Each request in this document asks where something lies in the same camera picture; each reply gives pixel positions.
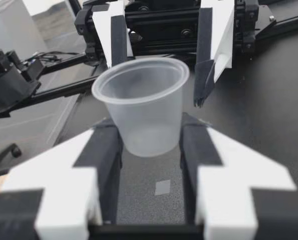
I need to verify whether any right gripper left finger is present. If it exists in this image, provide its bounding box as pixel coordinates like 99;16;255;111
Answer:
0;117;122;240

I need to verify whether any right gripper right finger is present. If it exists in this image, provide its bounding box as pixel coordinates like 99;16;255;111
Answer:
179;111;298;240

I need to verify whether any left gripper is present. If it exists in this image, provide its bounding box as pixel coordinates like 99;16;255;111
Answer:
74;0;277;109

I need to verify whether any small clear plastic cup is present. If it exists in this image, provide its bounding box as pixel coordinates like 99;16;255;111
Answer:
92;56;190;158

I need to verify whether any black office chair base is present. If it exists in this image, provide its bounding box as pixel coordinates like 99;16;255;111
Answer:
0;141;23;177

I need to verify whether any black cable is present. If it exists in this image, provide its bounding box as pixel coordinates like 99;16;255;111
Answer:
25;50;87;65

